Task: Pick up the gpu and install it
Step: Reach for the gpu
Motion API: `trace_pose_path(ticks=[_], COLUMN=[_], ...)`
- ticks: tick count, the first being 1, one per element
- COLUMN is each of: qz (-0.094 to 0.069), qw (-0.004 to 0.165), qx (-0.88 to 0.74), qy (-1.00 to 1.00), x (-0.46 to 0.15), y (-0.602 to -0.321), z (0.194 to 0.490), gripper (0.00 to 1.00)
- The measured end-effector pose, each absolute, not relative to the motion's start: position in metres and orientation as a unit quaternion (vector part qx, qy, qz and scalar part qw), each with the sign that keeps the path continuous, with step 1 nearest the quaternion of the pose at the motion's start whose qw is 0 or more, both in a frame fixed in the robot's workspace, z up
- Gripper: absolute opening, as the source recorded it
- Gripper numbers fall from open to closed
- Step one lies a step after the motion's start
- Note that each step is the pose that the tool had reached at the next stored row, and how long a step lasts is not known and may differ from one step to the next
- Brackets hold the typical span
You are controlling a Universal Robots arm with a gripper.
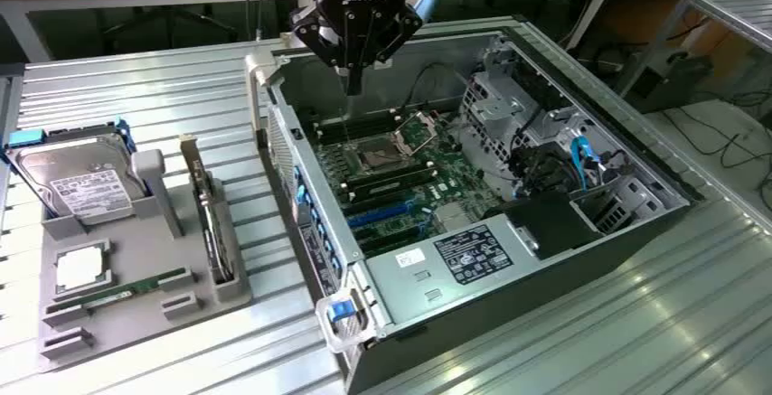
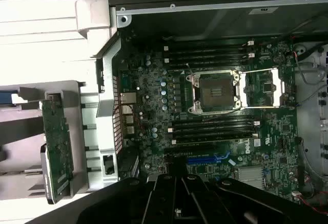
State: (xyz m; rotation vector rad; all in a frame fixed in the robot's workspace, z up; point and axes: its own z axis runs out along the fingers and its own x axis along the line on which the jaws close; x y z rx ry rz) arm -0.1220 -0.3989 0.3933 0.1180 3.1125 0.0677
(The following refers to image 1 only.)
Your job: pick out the green RAM stick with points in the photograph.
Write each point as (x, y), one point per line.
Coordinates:
(120, 293)

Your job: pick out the metal socket cover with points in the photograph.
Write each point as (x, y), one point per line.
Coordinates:
(419, 133)

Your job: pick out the blue expansion slot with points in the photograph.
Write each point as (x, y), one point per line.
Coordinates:
(379, 214)

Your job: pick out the black tripod legs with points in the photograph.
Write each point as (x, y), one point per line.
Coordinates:
(175, 17)

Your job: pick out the graphics card with metal bracket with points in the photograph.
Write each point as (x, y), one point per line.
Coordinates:
(207, 214)

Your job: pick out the silver disk bay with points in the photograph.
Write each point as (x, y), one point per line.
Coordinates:
(626, 200)

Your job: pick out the open black PC case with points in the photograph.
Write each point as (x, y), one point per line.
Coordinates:
(512, 304)

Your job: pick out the blue case latch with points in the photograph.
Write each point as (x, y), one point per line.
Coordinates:
(340, 311)

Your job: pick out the silver CPU chip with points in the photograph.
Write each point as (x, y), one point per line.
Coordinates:
(77, 268)

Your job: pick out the hard disk with blue bracket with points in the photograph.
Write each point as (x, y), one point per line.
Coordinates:
(77, 173)

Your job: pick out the CPU socket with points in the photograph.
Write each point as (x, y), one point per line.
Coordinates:
(380, 157)

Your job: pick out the silver drive cage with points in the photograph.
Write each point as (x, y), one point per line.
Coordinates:
(494, 110)

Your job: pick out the silver power supply unit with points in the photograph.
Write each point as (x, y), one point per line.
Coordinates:
(422, 291)

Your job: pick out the metal slat side table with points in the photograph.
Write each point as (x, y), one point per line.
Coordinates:
(736, 11)

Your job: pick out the black expansion slot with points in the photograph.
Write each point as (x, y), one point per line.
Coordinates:
(386, 234)

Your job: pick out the black box device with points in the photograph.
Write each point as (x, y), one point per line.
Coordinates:
(669, 81)

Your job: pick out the silver chipset heatsink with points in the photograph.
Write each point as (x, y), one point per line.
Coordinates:
(452, 216)

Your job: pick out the grey plastic parts rack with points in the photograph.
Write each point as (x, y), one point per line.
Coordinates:
(138, 255)

